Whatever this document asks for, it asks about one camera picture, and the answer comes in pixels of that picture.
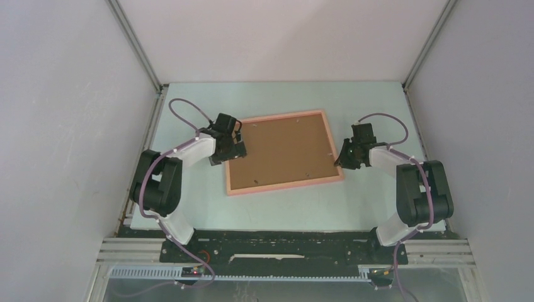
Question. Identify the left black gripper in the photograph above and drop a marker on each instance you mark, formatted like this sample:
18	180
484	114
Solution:
237	150

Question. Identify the left aluminium corner post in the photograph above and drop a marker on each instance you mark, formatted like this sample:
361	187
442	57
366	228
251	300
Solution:
129	33

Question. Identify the grey cable duct strip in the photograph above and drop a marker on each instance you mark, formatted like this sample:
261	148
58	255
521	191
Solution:
177	274

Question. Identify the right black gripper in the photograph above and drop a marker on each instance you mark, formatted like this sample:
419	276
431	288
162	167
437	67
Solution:
343	160

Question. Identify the orange wooden picture frame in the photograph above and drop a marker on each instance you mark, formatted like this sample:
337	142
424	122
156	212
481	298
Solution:
283	185

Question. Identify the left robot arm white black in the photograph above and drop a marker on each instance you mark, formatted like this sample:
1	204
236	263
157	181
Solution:
157	183

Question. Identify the right aluminium corner post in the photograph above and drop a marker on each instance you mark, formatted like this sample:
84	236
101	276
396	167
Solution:
437	28

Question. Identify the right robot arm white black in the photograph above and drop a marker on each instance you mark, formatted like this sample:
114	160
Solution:
422	196

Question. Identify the brown backing board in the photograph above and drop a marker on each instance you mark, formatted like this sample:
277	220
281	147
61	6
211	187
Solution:
283	150

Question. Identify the aluminium corner post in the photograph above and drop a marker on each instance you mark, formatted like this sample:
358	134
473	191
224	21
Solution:
129	33
437	28

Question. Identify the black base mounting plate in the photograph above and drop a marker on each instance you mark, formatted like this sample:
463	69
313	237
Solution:
284	254

